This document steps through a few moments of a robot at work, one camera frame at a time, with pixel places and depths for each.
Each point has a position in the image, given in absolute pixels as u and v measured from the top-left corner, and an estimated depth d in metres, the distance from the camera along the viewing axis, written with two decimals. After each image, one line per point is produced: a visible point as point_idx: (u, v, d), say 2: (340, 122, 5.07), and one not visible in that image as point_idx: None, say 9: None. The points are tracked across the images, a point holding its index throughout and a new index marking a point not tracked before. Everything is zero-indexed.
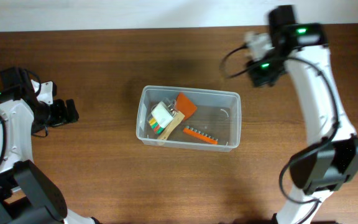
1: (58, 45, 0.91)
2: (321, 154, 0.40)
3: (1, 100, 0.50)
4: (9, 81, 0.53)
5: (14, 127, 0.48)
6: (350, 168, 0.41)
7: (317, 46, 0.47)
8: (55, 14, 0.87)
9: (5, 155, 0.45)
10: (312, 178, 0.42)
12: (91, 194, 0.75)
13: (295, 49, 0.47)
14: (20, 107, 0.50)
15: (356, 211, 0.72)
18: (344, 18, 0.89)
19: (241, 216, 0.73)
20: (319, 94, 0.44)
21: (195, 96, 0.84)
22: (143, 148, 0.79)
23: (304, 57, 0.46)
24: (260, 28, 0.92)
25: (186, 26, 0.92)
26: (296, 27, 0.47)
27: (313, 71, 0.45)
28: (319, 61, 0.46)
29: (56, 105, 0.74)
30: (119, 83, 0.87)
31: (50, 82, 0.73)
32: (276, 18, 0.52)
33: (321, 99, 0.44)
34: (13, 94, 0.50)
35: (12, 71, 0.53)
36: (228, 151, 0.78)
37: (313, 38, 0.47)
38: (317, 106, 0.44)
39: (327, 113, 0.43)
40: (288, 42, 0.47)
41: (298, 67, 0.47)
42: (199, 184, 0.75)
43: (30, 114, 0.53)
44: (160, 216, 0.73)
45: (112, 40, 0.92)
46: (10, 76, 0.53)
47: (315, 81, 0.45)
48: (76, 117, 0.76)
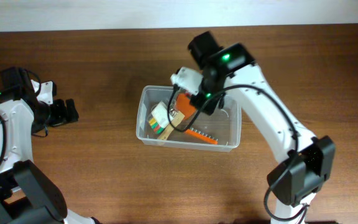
1: (58, 45, 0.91)
2: (294, 168, 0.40)
3: (1, 100, 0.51)
4: (8, 81, 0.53)
5: (14, 127, 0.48)
6: (325, 169, 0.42)
7: (245, 66, 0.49)
8: (55, 14, 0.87)
9: (5, 155, 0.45)
10: (296, 191, 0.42)
12: (91, 194, 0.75)
13: (227, 76, 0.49)
14: (20, 107, 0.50)
15: (356, 211, 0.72)
18: (344, 18, 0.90)
19: (240, 216, 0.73)
20: (268, 112, 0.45)
21: None
22: (143, 148, 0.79)
23: (238, 81, 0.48)
24: (260, 28, 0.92)
25: (186, 26, 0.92)
26: (219, 56, 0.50)
27: (253, 91, 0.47)
28: (254, 79, 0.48)
29: (56, 105, 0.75)
30: (119, 83, 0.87)
31: (50, 82, 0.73)
32: (197, 51, 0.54)
33: (271, 116, 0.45)
34: (13, 94, 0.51)
35: (11, 71, 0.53)
36: (228, 151, 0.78)
37: (240, 60, 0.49)
38: (271, 124, 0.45)
39: (282, 128, 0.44)
40: (218, 73, 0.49)
41: (237, 92, 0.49)
42: (199, 184, 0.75)
43: (30, 114, 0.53)
44: (160, 216, 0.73)
45: (112, 40, 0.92)
46: (10, 76, 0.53)
47: (259, 101, 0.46)
48: (76, 117, 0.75)
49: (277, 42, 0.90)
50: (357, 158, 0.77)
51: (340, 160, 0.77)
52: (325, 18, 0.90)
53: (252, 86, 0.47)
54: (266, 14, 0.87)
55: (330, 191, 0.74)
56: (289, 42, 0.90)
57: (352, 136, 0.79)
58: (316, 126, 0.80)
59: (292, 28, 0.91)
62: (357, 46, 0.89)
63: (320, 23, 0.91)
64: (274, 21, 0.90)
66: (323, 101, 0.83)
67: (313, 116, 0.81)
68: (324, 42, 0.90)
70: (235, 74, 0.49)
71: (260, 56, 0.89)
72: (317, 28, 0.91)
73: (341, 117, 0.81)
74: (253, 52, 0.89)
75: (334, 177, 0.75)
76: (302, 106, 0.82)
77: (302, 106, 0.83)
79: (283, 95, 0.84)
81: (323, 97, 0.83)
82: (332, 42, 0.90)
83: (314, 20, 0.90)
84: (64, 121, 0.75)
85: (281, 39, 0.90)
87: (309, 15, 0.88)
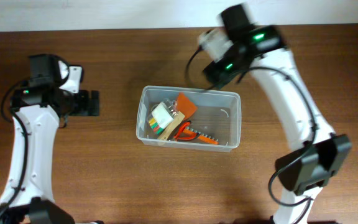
1: (58, 45, 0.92)
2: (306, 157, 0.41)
3: (26, 101, 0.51)
4: (38, 68, 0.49)
5: (35, 145, 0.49)
6: (334, 166, 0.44)
7: (275, 49, 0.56)
8: (55, 14, 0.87)
9: (23, 184, 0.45)
10: (301, 180, 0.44)
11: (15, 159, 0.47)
12: (91, 194, 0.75)
13: (257, 57, 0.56)
14: (45, 119, 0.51)
15: (357, 211, 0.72)
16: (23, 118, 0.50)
18: (343, 18, 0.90)
19: (240, 216, 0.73)
20: (291, 99, 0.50)
21: (195, 96, 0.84)
22: (143, 148, 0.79)
23: (266, 63, 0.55)
24: None
25: (185, 26, 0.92)
26: (253, 33, 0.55)
27: (280, 76, 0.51)
28: (280, 65, 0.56)
29: (81, 96, 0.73)
30: (119, 83, 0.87)
31: (78, 67, 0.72)
32: (231, 23, 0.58)
33: (293, 106, 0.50)
34: (40, 96, 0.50)
35: (43, 61, 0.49)
36: (229, 151, 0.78)
37: (272, 41, 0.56)
38: (294, 113, 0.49)
39: (302, 117, 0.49)
40: (252, 46, 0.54)
41: (265, 74, 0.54)
42: (199, 184, 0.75)
43: (55, 122, 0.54)
44: (160, 216, 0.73)
45: (112, 40, 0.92)
46: (38, 63, 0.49)
47: (285, 88, 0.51)
48: (98, 112, 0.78)
49: None
50: (357, 158, 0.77)
51: None
52: (325, 18, 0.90)
53: (280, 73, 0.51)
54: (267, 15, 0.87)
55: (330, 191, 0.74)
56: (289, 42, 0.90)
57: (353, 136, 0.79)
58: None
59: (292, 28, 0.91)
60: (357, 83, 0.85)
62: (357, 46, 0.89)
63: (319, 23, 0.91)
64: (274, 21, 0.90)
66: (323, 101, 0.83)
67: None
68: (324, 42, 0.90)
70: (266, 55, 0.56)
71: None
72: (316, 29, 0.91)
73: (342, 117, 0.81)
74: None
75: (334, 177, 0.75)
76: None
77: None
79: None
81: (323, 97, 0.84)
82: (332, 42, 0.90)
83: (314, 20, 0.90)
84: (82, 111, 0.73)
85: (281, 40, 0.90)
87: (309, 15, 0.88)
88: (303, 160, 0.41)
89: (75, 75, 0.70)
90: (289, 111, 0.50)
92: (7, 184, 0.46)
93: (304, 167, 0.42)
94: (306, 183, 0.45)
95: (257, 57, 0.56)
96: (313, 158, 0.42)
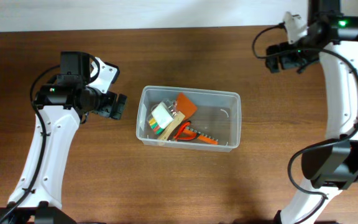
1: (59, 45, 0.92)
2: (339, 146, 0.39)
3: (51, 99, 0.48)
4: (68, 66, 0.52)
5: (53, 147, 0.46)
6: None
7: (357, 42, 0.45)
8: (55, 14, 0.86)
9: (33, 186, 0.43)
10: (324, 170, 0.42)
11: (31, 159, 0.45)
12: (91, 194, 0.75)
13: (331, 42, 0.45)
14: (66, 120, 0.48)
15: (357, 211, 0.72)
16: (44, 116, 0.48)
18: None
19: (241, 216, 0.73)
20: (348, 92, 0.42)
21: (195, 96, 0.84)
22: (143, 148, 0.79)
23: (340, 50, 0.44)
24: (260, 28, 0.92)
25: (185, 26, 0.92)
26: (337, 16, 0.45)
27: (346, 68, 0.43)
28: (355, 57, 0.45)
29: (108, 97, 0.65)
30: (119, 83, 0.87)
31: (114, 68, 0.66)
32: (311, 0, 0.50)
33: (348, 99, 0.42)
34: (65, 96, 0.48)
35: (74, 58, 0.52)
36: (228, 151, 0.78)
37: (353, 32, 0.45)
38: (344, 105, 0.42)
39: (351, 111, 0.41)
40: (324, 30, 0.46)
41: (332, 59, 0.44)
42: (199, 184, 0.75)
43: (76, 124, 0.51)
44: (160, 216, 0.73)
45: (112, 40, 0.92)
46: (71, 60, 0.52)
47: (345, 79, 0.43)
48: (119, 116, 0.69)
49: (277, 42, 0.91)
50: None
51: None
52: None
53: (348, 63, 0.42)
54: (268, 14, 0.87)
55: None
56: None
57: None
58: (316, 126, 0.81)
59: None
60: None
62: None
63: None
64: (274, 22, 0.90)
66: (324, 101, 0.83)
67: (313, 116, 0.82)
68: None
70: (341, 43, 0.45)
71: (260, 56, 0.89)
72: None
73: None
74: (253, 53, 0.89)
75: None
76: (302, 106, 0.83)
77: (302, 106, 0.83)
79: (283, 95, 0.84)
81: (323, 97, 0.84)
82: None
83: None
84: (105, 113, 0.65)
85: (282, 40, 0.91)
87: None
88: (334, 148, 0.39)
89: (105, 74, 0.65)
90: (341, 100, 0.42)
92: (19, 183, 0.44)
93: (332, 157, 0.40)
94: (327, 176, 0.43)
95: (330, 42, 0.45)
96: (345, 150, 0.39)
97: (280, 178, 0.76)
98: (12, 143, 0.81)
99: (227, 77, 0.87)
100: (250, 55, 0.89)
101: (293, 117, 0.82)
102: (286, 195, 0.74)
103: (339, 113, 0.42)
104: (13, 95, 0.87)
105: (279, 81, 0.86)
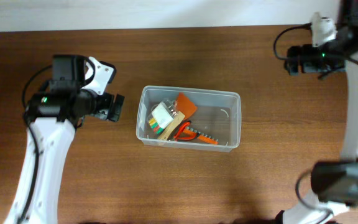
1: (59, 45, 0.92)
2: (350, 171, 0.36)
3: (43, 110, 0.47)
4: (59, 72, 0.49)
5: (45, 167, 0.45)
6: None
7: None
8: (55, 14, 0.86)
9: (27, 211, 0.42)
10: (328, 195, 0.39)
11: (22, 180, 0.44)
12: (91, 194, 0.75)
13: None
14: (58, 134, 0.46)
15: (357, 211, 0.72)
16: (36, 131, 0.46)
18: None
19: (241, 216, 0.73)
20: None
21: (195, 96, 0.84)
22: (143, 148, 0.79)
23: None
24: (260, 28, 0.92)
25: (185, 26, 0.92)
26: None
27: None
28: None
29: (105, 99, 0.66)
30: (119, 83, 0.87)
31: (109, 68, 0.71)
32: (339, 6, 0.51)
33: None
34: (59, 106, 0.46)
35: (66, 62, 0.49)
36: (228, 151, 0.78)
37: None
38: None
39: None
40: (354, 37, 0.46)
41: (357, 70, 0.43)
42: (199, 184, 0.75)
43: (70, 136, 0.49)
44: (160, 216, 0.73)
45: (112, 40, 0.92)
46: (63, 66, 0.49)
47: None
48: (122, 116, 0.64)
49: (277, 42, 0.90)
50: None
51: None
52: None
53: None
54: (268, 14, 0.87)
55: None
56: (289, 42, 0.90)
57: None
58: (316, 126, 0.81)
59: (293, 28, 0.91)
60: None
62: None
63: None
64: (275, 21, 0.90)
66: (324, 101, 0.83)
67: (313, 116, 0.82)
68: None
70: None
71: (260, 56, 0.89)
72: None
73: (340, 117, 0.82)
74: (253, 52, 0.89)
75: None
76: (302, 106, 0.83)
77: (302, 106, 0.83)
79: (283, 95, 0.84)
81: (324, 97, 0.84)
82: None
83: None
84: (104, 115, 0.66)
85: (282, 40, 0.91)
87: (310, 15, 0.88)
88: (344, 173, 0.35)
89: (102, 76, 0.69)
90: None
92: (12, 206, 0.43)
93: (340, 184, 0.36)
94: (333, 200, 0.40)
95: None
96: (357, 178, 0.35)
97: (280, 178, 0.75)
98: (12, 143, 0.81)
99: (227, 76, 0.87)
100: (250, 54, 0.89)
101: (293, 117, 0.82)
102: (286, 195, 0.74)
103: None
104: (13, 95, 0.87)
105: (279, 81, 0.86)
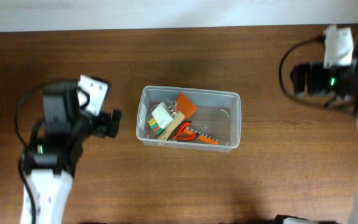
1: (59, 45, 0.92)
2: None
3: (38, 161, 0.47)
4: (52, 113, 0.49)
5: (43, 219, 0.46)
6: None
7: None
8: (55, 14, 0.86)
9: None
10: None
11: None
12: (91, 194, 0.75)
13: None
14: (56, 189, 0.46)
15: None
16: (33, 185, 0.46)
18: (344, 18, 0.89)
19: (240, 216, 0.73)
20: None
21: (195, 96, 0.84)
22: (143, 148, 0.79)
23: None
24: (260, 28, 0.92)
25: (186, 26, 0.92)
26: None
27: None
28: None
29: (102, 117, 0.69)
30: (119, 83, 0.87)
31: (104, 85, 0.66)
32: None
33: None
34: (55, 156, 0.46)
35: (55, 102, 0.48)
36: (228, 151, 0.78)
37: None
38: None
39: None
40: None
41: None
42: (199, 184, 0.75)
43: (68, 185, 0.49)
44: (160, 216, 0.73)
45: (112, 40, 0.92)
46: (54, 106, 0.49)
47: None
48: None
49: (277, 42, 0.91)
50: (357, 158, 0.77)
51: (340, 162, 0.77)
52: (325, 19, 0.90)
53: None
54: (268, 14, 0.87)
55: (329, 191, 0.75)
56: (289, 42, 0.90)
57: None
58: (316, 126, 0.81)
59: (293, 28, 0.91)
60: None
62: None
63: (320, 23, 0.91)
64: (275, 21, 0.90)
66: None
67: (313, 116, 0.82)
68: None
70: None
71: (260, 56, 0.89)
72: (317, 29, 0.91)
73: None
74: (253, 53, 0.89)
75: (333, 177, 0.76)
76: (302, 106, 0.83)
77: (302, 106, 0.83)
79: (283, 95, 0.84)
81: None
82: None
83: (315, 20, 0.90)
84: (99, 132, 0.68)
85: (282, 40, 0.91)
87: (310, 15, 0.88)
88: None
89: (94, 91, 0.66)
90: None
92: None
93: None
94: None
95: None
96: None
97: (280, 178, 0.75)
98: (12, 143, 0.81)
99: (227, 77, 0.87)
100: (250, 54, 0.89)
101: (293, 117, 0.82)
102: (286, 195, 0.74)
103: None
104: (12, 96, 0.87)
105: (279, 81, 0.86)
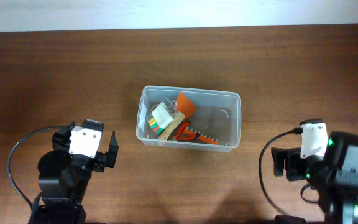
1: (59, 45, 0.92)
2: None
3: None
4: (49, 193, 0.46)
5: None
6: None
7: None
8: (55, 15, 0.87)
9: None
10: None
11: None
12: (91, 194, 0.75)
13: None
14: None
15: None
16: None
18: (344, 18, 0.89)
19: (241, 216, 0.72)
20: None
21: (195, 96, 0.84)
22: (143, 148, 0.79)
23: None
24: (260, 28, 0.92)
25: (186, 26, 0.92)
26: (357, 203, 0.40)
27: None
28: None
29: (97, 158, 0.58)
30: (119, 84, 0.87)
31: (97, 133, 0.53)
32: (332, 152, 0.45)
33: None
34: None
35: (52, 185, 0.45)
36: (228, 151, 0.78)
37: None
38: None
39: None
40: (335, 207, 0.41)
41: None
42: (199, 184, 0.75)
43: None
44: (160, 216, 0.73)
45: (112, 40, 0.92)
46: (49, 188, 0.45)
47: None
48: (114, 163, 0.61)
49: (278, 42, 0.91)
50: None
51: None
52: (325, 19, 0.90)
53: None
54: (268, 14, 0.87)
55: None
56: (289, 42, 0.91)
57: None
58: None
59: (292, 29, 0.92)
60: (357, 84, 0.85)
62: (357, 46, 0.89)
63: (319, 23, 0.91)
64: (275, 22, 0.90)
66: (323, 102, 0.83)
67: (313, 116, 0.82)
68: (322, 43, 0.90)
70: None
71: (260, 56, 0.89)
72: (316, 30, 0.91)
73: (341, 117, 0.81)
74: (253, 53, 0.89)
75: None
76: (302, 107, 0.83)
77: (302, 106, 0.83)
79: (283, 95, 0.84)
81: (323, 97, 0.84)
82: (332, 43, 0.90)
83: (314, 20, 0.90)
84: (98, 168, 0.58)
85: (281, 40, 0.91)
87: (310, 15, 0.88)
88: None
89: (89, 143, 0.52)
90: None
92: None
93: None
94: None
95: None
96: None
97: (279, 178, 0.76)
98: (12, 143, 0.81)
99: (227, 77, 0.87)
100: (250, 55, 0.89)
101: (293, 117, 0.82)
102: (286, 195, 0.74)
103: None
104: (12, 96, 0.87)
105: (279, 82, 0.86)
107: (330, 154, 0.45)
